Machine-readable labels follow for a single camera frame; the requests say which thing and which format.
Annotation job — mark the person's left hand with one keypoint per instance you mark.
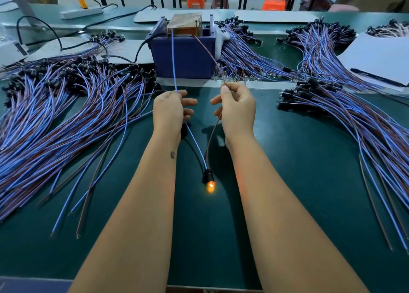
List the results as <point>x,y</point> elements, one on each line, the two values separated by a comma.
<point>169,118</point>

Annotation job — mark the person's right hand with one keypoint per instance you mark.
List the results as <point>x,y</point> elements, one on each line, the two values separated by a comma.
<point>238,114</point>

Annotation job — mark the blue plastic tester box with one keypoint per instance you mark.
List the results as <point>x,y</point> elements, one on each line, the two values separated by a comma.
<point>188,58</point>

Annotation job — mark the person's left forearm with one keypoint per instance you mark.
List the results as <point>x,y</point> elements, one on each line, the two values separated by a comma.
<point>128,226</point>

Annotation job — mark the person's right forearm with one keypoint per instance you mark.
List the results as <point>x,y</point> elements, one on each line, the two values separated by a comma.
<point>297,226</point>

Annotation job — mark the white power strip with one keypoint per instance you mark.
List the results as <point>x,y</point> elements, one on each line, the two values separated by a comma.
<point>82,13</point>

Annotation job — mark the white flat mat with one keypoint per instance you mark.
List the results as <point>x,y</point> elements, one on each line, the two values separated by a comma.
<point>126,49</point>
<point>278,16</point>
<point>153,16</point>

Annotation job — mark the brown cardboard block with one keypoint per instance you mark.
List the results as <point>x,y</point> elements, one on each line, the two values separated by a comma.
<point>185,25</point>

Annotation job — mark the black pen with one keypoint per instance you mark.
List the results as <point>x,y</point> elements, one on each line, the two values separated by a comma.
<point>377,77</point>

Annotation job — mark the orange plug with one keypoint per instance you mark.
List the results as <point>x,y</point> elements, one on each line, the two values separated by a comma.
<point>82,2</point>

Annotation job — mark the pink plastic stool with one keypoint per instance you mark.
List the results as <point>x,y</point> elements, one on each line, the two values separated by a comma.
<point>343,8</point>

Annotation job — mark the white paper sheet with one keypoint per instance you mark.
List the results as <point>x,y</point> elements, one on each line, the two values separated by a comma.
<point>382,58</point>

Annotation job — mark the white plastic device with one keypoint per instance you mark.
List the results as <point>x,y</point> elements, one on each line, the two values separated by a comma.
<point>9,50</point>

